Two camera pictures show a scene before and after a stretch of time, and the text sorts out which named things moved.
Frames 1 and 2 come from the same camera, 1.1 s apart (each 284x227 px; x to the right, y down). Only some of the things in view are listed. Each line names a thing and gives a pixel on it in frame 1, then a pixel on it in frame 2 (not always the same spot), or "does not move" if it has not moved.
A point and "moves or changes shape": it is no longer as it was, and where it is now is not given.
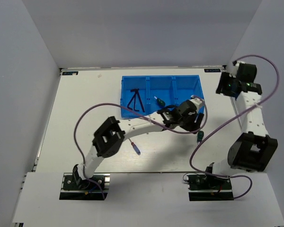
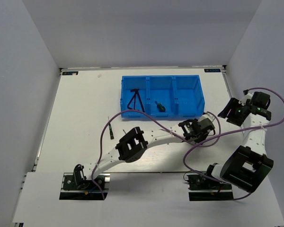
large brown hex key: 137,90 does not move
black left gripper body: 189,124 -> 200,138
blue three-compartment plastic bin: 150,93 does not move
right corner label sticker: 212,70 does not move
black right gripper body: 227,81 -> 235,115
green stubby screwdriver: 160,101 moves or changes shape
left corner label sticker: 69,73 does not move
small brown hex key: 128,106 does not move
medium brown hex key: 135,101 does not move
